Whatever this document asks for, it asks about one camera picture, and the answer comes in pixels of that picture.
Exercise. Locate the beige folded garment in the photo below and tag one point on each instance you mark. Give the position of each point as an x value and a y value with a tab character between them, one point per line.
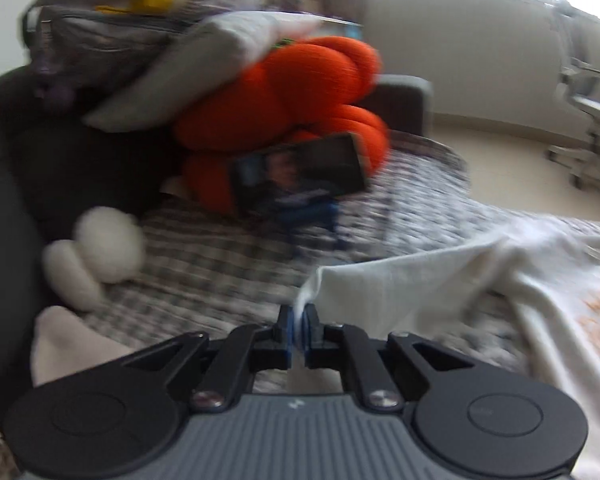
64	345

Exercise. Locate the white fluffy plush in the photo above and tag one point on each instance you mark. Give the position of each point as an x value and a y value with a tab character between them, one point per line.
107	247

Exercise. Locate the silver grey backpack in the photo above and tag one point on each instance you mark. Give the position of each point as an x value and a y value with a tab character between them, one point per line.
78	53

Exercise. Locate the grey white pillow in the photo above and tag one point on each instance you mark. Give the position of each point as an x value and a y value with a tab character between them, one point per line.
210	54

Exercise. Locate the dark grey sofa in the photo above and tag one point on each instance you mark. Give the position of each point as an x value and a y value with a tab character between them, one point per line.
52	169

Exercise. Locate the smartphone showing video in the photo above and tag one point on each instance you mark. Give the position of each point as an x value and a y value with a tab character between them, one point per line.
294	175

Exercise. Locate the orange knot plush cushion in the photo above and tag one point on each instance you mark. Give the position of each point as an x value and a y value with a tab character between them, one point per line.
299	92

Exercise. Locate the white t-shirt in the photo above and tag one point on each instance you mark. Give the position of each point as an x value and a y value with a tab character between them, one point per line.
549	274

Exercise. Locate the blue phone stand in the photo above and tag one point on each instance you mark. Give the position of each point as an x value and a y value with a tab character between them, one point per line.
323	213

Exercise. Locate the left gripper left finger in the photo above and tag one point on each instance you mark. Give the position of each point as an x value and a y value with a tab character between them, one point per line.
244	353

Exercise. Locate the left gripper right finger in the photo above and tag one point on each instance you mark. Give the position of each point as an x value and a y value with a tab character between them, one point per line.
348	351

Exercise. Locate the white office chair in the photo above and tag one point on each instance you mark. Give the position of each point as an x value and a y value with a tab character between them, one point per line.
577	81

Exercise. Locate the yellow bottle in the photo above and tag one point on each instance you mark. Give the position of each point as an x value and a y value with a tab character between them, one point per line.
140	7

